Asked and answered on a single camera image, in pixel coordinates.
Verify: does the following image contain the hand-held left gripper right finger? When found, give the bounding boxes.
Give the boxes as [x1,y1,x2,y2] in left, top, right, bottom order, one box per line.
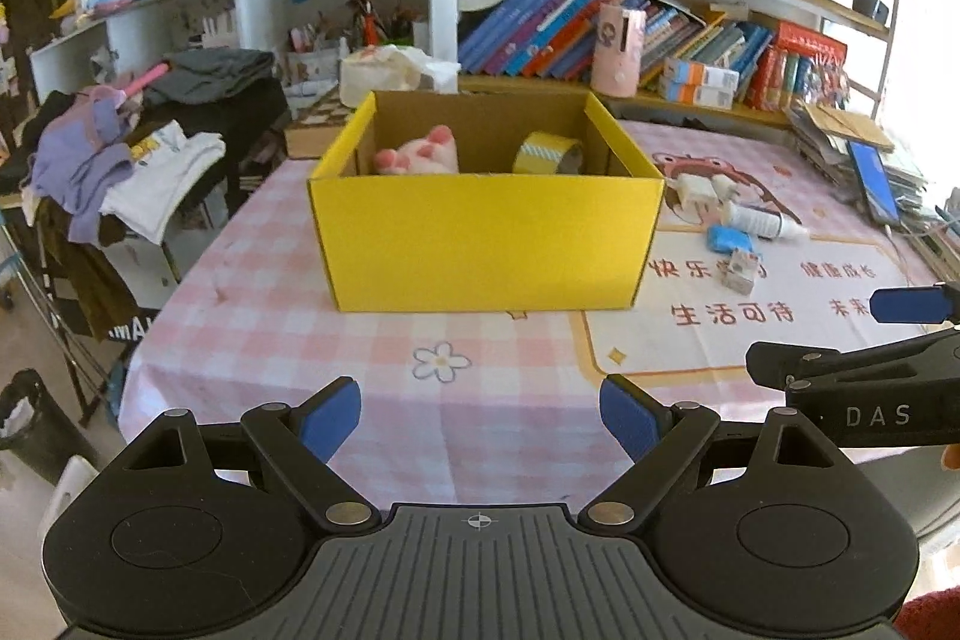
[577,374,848,532]

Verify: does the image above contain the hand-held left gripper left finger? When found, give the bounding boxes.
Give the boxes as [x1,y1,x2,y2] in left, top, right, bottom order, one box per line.
[120,376,382,532]

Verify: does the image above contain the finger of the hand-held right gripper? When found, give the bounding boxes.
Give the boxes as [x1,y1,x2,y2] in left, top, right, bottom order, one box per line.
[746,329,960,390]
[870,282,960,326]

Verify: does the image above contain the small white carton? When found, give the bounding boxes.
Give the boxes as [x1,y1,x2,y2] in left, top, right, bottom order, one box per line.
[724,248,760,295]

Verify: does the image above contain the white dropper bottle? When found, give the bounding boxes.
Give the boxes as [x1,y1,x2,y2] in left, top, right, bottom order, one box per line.
[724,201,811,242]

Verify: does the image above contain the blue eraser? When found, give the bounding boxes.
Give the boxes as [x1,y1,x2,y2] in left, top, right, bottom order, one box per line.
[709,224,757,253]

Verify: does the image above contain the yellow cardboard box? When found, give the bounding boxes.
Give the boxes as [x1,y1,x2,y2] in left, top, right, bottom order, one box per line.
[307,90,666,313]

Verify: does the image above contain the pink cylinder container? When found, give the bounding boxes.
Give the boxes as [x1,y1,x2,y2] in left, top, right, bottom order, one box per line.
[590,2,647,95]

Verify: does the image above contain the blue screen smartphone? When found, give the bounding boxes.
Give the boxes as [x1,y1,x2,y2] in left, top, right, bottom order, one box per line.
[847,140,901,229]

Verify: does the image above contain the stack of papers and books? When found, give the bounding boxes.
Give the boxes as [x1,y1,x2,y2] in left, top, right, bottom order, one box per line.
[787,100,960,281]

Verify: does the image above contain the pink printed tablecloth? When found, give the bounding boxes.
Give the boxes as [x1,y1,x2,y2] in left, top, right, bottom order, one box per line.
[120,115,960,515]

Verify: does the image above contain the red clothing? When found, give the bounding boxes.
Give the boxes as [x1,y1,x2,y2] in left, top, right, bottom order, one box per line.
[896,589,960,640]

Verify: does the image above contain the white charger adapter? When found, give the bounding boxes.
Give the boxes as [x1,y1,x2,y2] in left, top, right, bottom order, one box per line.
[675,171,740,211]

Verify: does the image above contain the red boxed book set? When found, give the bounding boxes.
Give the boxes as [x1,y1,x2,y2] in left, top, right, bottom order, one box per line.
[746,21,852,112]

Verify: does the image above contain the yellow tape roll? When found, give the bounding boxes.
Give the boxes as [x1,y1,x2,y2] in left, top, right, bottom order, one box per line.
[512,131,586,176]

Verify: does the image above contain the pink pig plush toy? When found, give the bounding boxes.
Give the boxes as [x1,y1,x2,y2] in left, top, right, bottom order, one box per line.
[373,125,461,176]

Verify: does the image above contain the checkered board box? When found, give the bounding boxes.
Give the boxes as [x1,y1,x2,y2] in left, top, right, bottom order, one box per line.
[283,85,361,159]

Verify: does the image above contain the white printed shirt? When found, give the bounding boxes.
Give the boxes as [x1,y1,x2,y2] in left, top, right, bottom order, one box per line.
[101,120,226,245]

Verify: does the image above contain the black trash bin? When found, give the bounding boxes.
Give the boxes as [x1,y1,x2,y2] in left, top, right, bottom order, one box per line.
[0,368,77,485]

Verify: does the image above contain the orange and white box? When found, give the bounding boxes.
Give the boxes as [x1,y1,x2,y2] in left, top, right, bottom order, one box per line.
[658,79,734,110]
[664,59,740,91]

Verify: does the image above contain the cream box with tissue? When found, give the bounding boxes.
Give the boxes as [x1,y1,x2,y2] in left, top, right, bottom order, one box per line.
[339,44,460,109]

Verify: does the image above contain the pencil holder with pencils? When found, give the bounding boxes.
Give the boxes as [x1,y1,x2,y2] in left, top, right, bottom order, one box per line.
[289,0,418,83]

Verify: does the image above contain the grey folded clothes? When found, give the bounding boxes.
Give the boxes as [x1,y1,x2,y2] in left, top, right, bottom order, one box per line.
[142,47,275,106]

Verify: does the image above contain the purple garment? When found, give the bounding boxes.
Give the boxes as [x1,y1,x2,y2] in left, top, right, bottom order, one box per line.
[30,85,136,245]

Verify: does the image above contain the pink stick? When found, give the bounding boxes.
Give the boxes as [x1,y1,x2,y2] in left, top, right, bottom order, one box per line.
[112,62,170,98]

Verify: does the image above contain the row of leaning books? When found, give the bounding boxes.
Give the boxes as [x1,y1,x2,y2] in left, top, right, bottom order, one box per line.
[457,0,773,103]

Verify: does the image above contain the white charging cable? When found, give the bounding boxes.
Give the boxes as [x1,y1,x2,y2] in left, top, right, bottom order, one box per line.
[885,209,960,292]

